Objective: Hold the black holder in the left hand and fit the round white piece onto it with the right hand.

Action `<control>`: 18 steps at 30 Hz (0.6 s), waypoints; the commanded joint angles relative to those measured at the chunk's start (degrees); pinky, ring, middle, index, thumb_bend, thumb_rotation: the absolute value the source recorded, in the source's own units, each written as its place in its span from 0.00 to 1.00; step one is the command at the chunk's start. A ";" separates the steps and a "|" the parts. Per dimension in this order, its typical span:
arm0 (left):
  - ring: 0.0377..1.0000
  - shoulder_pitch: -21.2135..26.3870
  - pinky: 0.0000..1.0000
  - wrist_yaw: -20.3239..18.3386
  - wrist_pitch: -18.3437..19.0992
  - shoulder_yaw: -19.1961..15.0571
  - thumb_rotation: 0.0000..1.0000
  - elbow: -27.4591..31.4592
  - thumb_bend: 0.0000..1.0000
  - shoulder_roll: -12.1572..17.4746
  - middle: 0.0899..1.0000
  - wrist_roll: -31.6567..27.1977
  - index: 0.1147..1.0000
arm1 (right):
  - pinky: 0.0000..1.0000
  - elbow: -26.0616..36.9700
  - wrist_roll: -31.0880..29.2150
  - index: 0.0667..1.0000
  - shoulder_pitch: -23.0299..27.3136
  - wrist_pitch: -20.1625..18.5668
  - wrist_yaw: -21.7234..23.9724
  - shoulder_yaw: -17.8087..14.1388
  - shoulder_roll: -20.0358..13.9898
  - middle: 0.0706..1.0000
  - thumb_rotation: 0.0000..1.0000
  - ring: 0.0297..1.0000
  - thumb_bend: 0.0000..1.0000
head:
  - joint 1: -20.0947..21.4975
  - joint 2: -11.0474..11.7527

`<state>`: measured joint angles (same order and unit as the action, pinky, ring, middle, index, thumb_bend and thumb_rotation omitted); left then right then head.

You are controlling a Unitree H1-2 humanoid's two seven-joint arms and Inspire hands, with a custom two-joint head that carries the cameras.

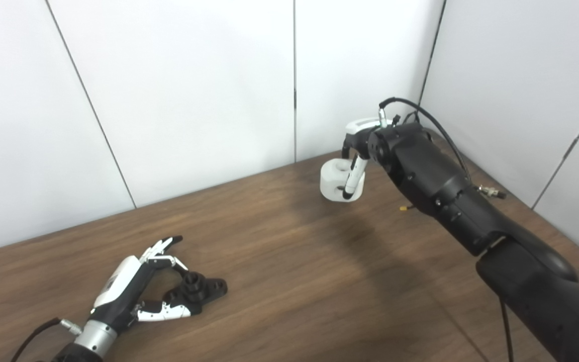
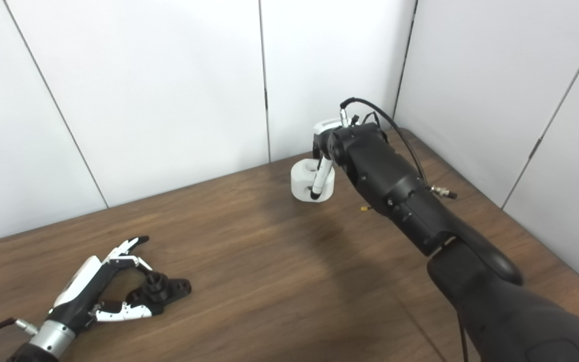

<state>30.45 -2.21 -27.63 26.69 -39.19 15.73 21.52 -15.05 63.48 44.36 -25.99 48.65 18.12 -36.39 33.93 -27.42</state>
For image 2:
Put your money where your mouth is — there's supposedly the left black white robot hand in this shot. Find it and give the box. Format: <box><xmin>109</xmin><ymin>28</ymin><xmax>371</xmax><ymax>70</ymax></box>
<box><xmin>43</xmin><ymin>235</ymin><xmax>167</xmax><ymax>332</ymax></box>

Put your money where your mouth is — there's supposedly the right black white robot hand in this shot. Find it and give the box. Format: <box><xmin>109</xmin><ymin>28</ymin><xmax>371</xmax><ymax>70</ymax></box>
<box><xmin>311</xmin><ymin>118</ymin><xmax>350</xmax><ymax>199</ymax></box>

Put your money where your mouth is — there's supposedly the round white piece with holes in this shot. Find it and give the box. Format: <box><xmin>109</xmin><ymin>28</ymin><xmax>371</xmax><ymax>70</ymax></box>
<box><xmin>291</xmin><ymin>158</ymin><xmax>335</xmax><ymax>203</ymax></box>

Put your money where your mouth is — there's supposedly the black holder with post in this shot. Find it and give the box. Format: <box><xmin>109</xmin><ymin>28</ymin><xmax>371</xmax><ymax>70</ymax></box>
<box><xmin>126</xmin><ymin>271</ymin><xmax>192</xmax><ymax>307</ymax></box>

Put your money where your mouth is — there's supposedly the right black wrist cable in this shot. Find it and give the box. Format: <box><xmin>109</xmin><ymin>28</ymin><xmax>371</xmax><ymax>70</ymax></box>
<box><xmin>339</xmin><ymin>98</ymin><xmax>458</xmax><ymax>200</ymax></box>

